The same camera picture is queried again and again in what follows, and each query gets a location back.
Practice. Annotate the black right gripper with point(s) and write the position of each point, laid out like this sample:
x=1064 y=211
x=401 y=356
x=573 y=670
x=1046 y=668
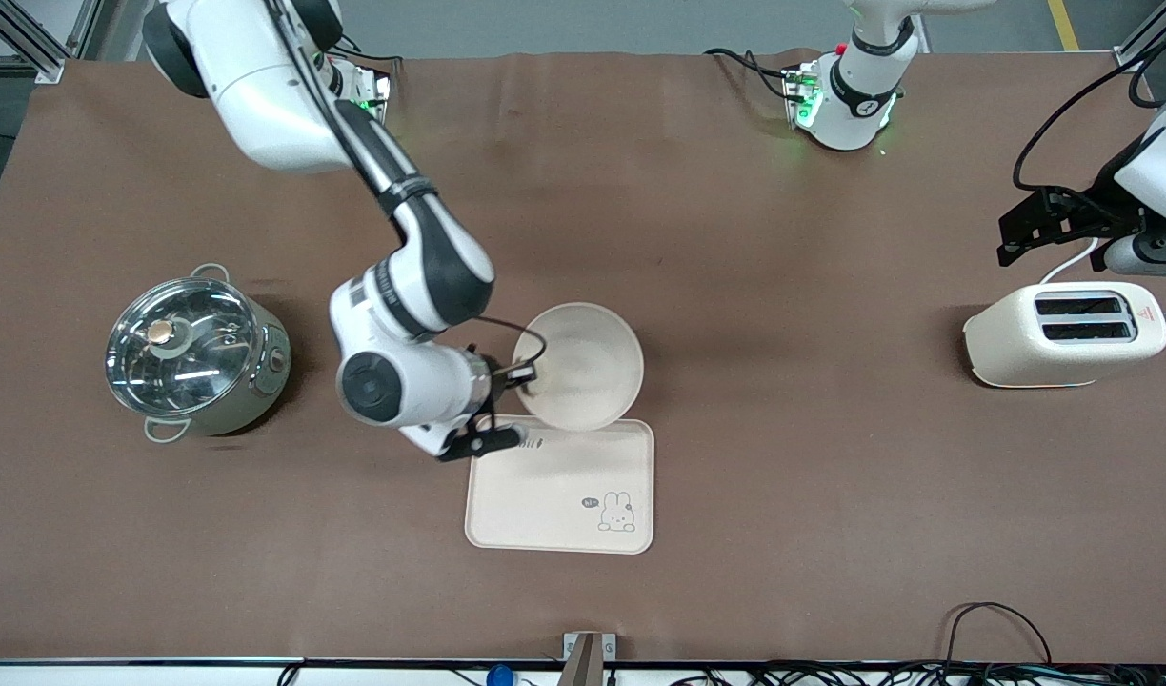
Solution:
x=493 y=375

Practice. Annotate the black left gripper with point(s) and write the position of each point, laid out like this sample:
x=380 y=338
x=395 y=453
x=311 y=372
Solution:
x=1094 y=213

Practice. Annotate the cream round plate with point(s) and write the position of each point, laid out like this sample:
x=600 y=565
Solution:
x=583 y=367

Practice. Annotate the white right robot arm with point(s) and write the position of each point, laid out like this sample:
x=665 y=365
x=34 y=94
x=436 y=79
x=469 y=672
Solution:
x=278 y=105

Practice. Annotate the cream rectangular rabbit tray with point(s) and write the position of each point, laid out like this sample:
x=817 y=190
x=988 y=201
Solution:
x=545 y=495

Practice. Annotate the white two-slot toaster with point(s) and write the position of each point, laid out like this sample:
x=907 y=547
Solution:
x=1059 y=357

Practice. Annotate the steel pot with glass lid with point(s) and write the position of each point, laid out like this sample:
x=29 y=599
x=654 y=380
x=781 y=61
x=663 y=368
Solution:
x=259 y=381

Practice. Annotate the blue round cap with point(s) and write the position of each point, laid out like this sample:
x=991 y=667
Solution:
x=499 y=676

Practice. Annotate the glass pot lid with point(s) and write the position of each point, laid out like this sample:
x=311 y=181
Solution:
x=183 y=348

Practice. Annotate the aluminium frame profile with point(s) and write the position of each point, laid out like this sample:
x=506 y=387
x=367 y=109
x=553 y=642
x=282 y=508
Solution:
x=30 y=38
x=1155 y=24

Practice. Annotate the metal table edge bracket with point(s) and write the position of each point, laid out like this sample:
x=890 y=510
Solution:
x=588 y=657

